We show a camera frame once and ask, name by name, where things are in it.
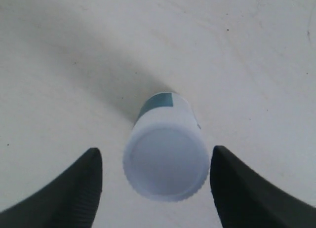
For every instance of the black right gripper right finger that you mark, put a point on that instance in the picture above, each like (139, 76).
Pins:
(244, 199)

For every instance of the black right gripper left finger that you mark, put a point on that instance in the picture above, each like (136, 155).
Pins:
(69, 201)

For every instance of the white blue pill bottle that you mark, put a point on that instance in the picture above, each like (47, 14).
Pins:
(165, 158)

